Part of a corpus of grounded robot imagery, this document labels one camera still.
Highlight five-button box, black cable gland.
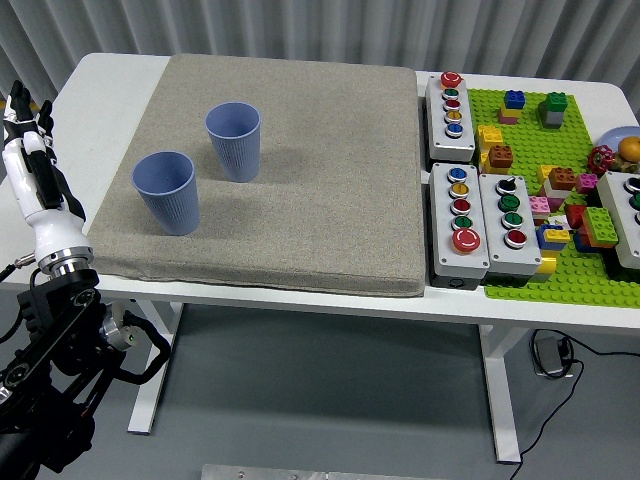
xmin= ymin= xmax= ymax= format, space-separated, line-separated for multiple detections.
xmin=423 ymin=71 xmax=477 ymax=164

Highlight light blue plate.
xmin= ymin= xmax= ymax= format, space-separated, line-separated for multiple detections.
xmin=598 ymin=126 xmax=640 ymax=161

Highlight blue ribbed cup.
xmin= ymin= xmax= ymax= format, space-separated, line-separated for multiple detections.
xmin=204 ymin=101 xmax=262 ymax=184
xmin=131 ymin=151 xmax=201 ymax=236

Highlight grey-brown fabric mat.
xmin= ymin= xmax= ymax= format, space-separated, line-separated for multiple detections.
xmin=80 ymin=53 xmax=426 ymax=299

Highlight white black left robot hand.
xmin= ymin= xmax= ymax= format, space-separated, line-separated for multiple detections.
xmin=1 ymin=79 xmax=94 ymax=262

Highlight grey pleated curtain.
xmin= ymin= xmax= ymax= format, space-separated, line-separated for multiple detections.
xmin=0 ymin=0 xmax=640 ymax=117

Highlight grey control box, black buttons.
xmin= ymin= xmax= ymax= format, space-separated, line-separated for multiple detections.
xmin=595 ymin=170 xmax=640 ymax=271

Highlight brown brick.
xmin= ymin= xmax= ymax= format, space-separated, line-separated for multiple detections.
xmin=487 ymin=144 xmax=515 ymax=170

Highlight green orange brick stack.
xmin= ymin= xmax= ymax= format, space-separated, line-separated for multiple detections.
xmin=581 ymin=206 xmax=620 ymax=250

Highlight blue yellow pink brick stack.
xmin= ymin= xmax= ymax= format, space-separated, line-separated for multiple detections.
xmin=498 ymin=90 xmax=527 ymax=125

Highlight five-button control box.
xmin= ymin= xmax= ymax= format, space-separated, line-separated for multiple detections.
xmin=428 ymin=162 xmax=491 ymax=290

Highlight red valve wheel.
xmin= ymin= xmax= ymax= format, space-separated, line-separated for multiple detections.
xmin=587 ymin=145 xmax=614 ymax=175

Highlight green studded baseplate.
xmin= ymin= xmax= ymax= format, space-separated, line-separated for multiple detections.
xmin=465 ymin=87 xmax=640 ymax=307

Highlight white table leg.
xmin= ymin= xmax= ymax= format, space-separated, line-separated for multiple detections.
xmin=127 ymin=299 xmax=184 ymax=435
xmin=477 ymin=323 xmax=522 ymax=464

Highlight green grey brick stack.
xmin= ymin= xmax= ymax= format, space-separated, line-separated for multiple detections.
xmin=537 ymin=92 xmax=569 ymax=130

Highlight grey power adapter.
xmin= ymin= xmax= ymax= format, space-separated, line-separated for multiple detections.
xmin=532 ymin=335 xmax=567 ymax=377

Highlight control box with black switch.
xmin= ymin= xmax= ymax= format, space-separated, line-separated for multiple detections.
xmin=478 ymin=172 xmax=544 ymax=287

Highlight black power cable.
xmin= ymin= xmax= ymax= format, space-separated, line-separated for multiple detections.
xmin=509 ymin=330 xmax=640 ymax=480

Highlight red brick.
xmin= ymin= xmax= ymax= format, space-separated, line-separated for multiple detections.
xmin=564 ymin=203 xmax=589 ymax=230

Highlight yellow cylinder brick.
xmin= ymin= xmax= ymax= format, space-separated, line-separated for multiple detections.
xmin=532 ymin=251 xmax=559 ymax=284

